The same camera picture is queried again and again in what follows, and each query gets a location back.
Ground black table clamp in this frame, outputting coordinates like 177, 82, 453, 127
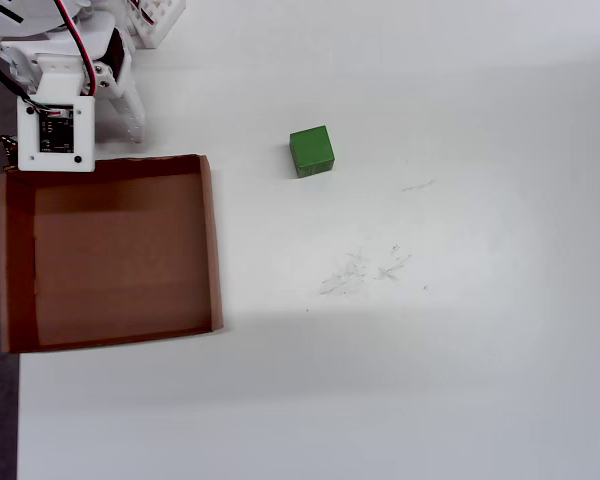
0, 133, 20, 169

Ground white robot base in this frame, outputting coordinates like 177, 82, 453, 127
123, 0, 187, 50

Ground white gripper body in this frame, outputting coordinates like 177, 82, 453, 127
0, 28, 132, 100

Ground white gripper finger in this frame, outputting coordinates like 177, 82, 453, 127
106, 61, 147, 145

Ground white wrist camera mount plate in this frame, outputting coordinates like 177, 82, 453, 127
16, 95, 97, 173

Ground green cube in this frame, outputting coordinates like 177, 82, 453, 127
288, 124, 337, 180

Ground brown cardboard box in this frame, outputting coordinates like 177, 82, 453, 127
0, 153, 225, 355

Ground red and black servo wires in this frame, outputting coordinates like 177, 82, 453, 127
53, 0, 104, 95

